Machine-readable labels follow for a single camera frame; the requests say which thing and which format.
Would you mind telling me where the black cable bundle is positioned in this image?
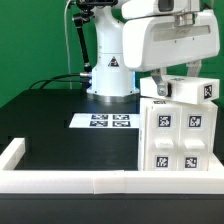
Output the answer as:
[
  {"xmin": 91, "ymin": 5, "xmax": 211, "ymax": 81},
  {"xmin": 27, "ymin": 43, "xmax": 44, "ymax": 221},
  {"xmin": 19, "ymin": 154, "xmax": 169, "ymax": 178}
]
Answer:
[{"xmin": 29, "ymin": 73, "xmax": 92, "ymax": 90}]

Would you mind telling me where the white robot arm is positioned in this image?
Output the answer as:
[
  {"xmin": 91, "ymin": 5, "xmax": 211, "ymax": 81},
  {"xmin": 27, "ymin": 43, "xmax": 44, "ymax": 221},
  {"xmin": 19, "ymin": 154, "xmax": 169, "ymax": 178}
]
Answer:
[{"xmin": 88, "ymin": 0, "xmax": 220, "ymax": 99}]

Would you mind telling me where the small white cabinet top block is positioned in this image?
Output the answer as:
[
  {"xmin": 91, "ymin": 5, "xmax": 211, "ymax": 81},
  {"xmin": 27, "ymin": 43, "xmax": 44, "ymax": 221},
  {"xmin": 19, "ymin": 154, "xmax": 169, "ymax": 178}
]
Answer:
[{"xmin": 140, "ymin": 75, "xmax": 220, "ymax": 104}]

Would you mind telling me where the white door panel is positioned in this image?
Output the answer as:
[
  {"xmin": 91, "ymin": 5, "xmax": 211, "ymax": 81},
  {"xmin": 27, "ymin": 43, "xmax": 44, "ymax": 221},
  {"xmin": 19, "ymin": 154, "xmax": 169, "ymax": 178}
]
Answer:
[
  {"xmin": 144, "ymin": 105, "xmax": 180, "ymax": 171},
  {"xmin": 178, "ymin": 104, "xmax": 217, "ymax": 171}
]

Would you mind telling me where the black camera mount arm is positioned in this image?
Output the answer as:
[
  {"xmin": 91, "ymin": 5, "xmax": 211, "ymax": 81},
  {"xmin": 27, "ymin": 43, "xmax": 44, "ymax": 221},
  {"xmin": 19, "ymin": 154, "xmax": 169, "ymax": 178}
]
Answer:
[{"xmin": 72, "ymin": 0, "xmax": 118, "ymax": 73}]

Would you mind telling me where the white U-shaped fence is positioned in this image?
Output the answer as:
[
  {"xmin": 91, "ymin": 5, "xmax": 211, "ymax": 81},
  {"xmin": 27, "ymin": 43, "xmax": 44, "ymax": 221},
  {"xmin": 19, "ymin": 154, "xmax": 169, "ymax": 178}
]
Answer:
[{"xmin": 0, "ymin": 138, "xmax": 224, "ymax": 194}]

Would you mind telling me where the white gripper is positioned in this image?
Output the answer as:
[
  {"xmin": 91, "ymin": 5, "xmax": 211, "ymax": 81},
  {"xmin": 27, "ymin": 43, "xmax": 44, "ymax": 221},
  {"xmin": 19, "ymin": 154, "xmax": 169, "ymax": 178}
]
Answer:
[{"xmin": 123, "ymin": 10, "xmax": 220, "ymax": 96}]

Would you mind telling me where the white cabinet body box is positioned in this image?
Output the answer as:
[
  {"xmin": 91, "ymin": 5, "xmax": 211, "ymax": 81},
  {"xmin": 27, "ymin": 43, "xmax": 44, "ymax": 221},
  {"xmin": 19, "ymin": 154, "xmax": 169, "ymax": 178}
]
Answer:
[{"xmin": 138, "ymin": 98, "xmax": 218, "ymax": 171}]

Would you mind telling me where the white marker sheet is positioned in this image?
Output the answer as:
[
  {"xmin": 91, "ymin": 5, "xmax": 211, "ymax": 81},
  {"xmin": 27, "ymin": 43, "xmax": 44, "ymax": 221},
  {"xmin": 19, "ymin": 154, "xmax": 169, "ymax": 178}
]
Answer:
[{"xmin": 69, "ymin": 113, "xmax": 139, "ymax": 129}]

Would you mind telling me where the white cable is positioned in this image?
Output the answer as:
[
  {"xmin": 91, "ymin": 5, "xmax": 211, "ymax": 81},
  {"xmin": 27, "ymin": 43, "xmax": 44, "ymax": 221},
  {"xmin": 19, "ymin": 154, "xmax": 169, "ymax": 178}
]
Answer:
[{"xmin": 64, "ymin": 0, "xmax": 74, "ymax": 90}]

